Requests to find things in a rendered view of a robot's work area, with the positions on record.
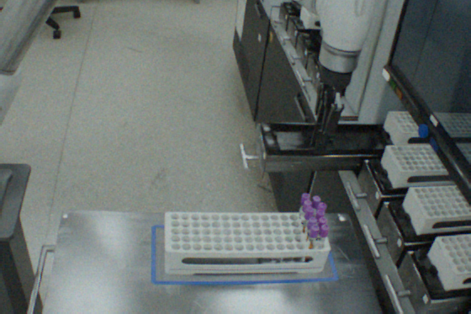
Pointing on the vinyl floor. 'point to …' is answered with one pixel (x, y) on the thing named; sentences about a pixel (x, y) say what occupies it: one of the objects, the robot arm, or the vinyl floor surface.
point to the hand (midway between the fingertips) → (320, 138)
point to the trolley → (156, 300)
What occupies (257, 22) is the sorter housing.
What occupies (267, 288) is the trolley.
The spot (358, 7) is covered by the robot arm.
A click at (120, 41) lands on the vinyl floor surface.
